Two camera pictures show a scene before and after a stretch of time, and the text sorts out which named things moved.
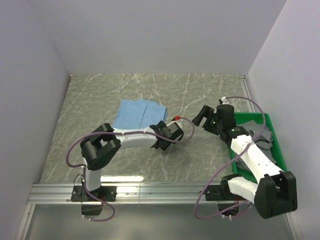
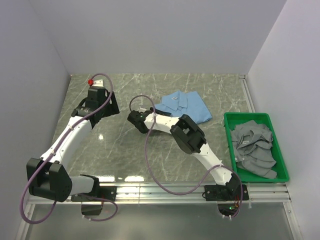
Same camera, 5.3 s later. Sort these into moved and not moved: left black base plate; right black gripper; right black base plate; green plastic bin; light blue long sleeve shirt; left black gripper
Moved: right black gripper; light blue long sleeve shirt; left black gripper
Not moved: left black base plate; right black base plate; green plastic bin
